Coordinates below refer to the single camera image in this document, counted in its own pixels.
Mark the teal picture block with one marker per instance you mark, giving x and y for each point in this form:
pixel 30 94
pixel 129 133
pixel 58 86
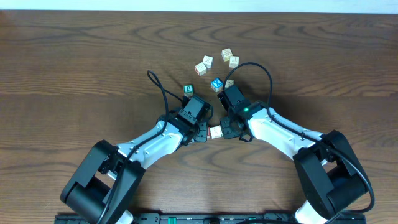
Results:
pixel 229 83

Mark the red edged white block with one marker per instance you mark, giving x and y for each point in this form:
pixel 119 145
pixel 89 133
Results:
pixel 200 69

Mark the plain white block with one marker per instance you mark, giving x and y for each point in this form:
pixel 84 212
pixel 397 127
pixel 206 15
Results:
pixel 216 132

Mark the tan picture block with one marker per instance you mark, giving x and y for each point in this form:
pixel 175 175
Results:
pixel 233 61

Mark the yellow picture block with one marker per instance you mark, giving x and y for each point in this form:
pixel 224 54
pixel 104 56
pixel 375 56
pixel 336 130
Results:
pixel 226 54

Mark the green letter block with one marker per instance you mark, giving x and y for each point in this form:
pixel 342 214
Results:
pixel 188 90

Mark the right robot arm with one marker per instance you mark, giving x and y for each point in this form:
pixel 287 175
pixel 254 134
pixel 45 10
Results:
pixel 329 171

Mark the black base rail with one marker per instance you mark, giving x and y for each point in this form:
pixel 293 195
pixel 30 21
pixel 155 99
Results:
pixel 155 218

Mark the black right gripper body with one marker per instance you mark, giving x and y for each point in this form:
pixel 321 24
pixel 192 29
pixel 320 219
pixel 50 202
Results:
pixel 228 128

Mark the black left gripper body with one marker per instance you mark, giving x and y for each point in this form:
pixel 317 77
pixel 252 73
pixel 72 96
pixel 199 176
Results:
pixel 200 135

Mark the blue letter X block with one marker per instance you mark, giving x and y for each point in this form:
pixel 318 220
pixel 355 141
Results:
pixel 217 85

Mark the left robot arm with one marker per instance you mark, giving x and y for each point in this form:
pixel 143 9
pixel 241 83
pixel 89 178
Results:
pixel 104 183

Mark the white picture block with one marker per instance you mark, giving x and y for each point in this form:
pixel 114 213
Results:
pixel 208 61

